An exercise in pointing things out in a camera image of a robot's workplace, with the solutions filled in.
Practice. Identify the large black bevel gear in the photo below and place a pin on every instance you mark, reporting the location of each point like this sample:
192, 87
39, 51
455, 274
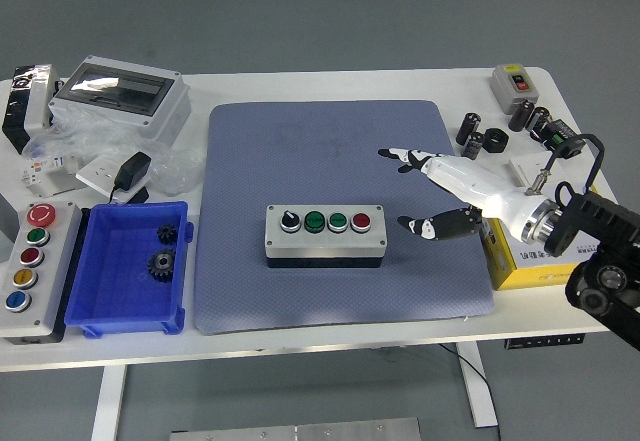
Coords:
161, 263

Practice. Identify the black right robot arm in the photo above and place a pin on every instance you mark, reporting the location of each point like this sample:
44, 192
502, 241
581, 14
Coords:
600, 216

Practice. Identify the white circuit breaker module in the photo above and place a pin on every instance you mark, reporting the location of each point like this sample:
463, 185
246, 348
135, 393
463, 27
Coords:
50, 181

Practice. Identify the white table leg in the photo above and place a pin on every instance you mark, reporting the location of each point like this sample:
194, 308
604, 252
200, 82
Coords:
482, 406
107, 401

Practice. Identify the small black gear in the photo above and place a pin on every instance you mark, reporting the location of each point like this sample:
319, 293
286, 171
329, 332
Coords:
166, 234

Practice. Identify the black hex nut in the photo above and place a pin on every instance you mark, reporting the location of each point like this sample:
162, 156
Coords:
496, 140

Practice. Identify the clear plastic bag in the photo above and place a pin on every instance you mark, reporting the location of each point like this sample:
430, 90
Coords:
175, 171

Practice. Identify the black power adapter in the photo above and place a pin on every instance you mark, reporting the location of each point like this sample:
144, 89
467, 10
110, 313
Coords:
132, 168

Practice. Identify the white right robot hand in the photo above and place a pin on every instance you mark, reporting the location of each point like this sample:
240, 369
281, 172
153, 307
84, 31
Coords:
480, 186

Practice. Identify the grey enclosure with clear cover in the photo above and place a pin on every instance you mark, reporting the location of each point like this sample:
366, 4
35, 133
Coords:
150, 121

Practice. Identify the black module with green terminal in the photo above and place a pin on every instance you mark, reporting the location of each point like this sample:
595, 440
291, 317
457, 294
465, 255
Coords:
557, 133

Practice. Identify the grey metal base plate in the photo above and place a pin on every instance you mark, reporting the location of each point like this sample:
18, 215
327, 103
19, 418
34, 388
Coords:
300, 432

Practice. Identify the grey two-button switch box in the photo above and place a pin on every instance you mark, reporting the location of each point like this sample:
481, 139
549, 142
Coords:
502, 86

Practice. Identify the grey four-button control box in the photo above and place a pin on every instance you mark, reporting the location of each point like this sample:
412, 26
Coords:
325, 241

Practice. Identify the grey-blue table mat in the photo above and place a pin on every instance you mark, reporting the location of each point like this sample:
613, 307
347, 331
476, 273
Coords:
275, 161

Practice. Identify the black and white wrapped device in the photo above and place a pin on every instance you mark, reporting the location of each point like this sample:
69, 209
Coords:
35, 106

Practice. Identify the grey five-button control box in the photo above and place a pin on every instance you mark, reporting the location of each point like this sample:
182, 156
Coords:
50, 271

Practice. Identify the yellow and white cardboard box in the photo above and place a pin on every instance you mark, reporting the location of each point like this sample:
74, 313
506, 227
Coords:
520, 271

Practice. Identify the blue plastic bin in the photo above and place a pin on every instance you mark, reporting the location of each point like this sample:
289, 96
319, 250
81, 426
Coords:
120, 291

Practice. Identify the black table control panel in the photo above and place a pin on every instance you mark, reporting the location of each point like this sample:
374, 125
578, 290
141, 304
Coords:
545, 341

